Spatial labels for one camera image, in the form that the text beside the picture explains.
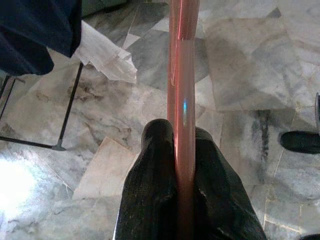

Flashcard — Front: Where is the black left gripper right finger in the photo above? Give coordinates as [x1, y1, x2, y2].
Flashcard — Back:
[192, 127, 268, 240]

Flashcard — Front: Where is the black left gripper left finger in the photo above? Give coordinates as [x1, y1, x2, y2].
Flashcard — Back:
[113, 118, 181, 240]

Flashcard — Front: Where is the pink plastic clothes hanger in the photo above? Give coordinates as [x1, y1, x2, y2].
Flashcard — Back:
[166, 0, 201, 240]

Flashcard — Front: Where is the robot right leg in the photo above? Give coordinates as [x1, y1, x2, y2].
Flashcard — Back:
[278, 130, 320, 155]

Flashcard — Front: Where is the black metal drying rack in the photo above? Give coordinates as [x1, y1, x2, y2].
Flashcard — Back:
[0, 63, 83, 152]

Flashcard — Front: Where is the white shirt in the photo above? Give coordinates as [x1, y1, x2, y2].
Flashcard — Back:
[71, 19, 138, 84]

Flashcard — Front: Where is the navy blue garment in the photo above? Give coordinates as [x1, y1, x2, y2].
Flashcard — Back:
[0, 0, 83, 77]

